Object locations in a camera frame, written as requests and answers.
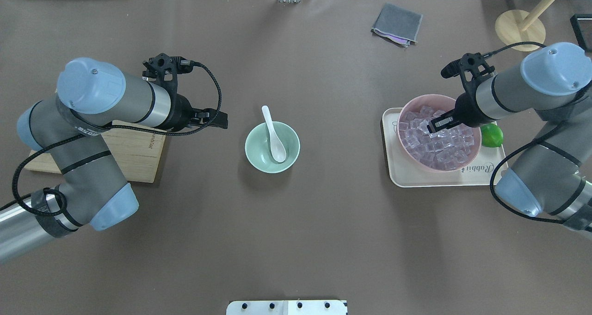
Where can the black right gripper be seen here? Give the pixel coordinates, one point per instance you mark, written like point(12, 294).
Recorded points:
point(466, 108)

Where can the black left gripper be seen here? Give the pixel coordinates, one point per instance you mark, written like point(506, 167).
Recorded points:
point(181, 113)

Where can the white ceramic spoon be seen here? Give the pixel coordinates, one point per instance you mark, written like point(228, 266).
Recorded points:
point(276, 147)

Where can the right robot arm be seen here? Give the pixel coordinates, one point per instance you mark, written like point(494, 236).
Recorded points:
point(544, 183)

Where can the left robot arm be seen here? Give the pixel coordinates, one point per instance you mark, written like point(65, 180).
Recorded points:
point(91, 98)

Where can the pink bowl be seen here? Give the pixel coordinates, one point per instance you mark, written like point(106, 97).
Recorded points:
point(438, 101)

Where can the pile of clear ice cubes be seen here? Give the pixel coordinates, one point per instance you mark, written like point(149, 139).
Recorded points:
point(448, 149)

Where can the green lime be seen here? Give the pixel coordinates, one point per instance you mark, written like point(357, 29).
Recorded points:
point(491, 135)

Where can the cream rectangular tray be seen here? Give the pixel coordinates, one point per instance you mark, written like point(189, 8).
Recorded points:
point(406, 173)

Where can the wooden cutting board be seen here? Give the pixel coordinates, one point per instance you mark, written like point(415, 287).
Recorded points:
point(137, 153)

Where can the grey folded cloth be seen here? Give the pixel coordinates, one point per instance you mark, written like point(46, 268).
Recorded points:
point(398, 25)

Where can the wooden mug tree stand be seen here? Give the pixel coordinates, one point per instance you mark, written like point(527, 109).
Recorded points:
point(523, 30)

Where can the black device at table edge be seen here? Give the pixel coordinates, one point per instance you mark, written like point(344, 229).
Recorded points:
point(582, 28)

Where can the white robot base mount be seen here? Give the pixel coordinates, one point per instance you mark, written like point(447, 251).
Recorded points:
point(288, 307)

